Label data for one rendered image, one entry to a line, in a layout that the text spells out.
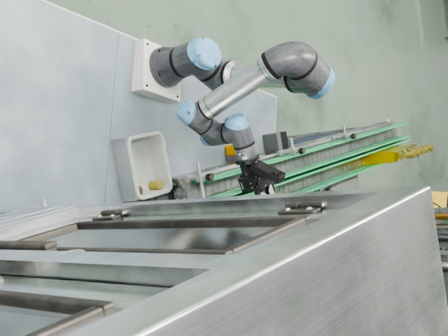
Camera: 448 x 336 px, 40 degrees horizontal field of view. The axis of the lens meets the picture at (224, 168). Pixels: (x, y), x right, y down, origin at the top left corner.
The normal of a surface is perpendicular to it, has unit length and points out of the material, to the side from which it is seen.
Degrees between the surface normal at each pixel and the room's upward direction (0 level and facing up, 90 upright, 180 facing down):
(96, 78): 0
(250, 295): 0
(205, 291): 90
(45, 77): 0
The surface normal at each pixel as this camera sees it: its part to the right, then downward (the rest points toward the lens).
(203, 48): 0.69, -0.20
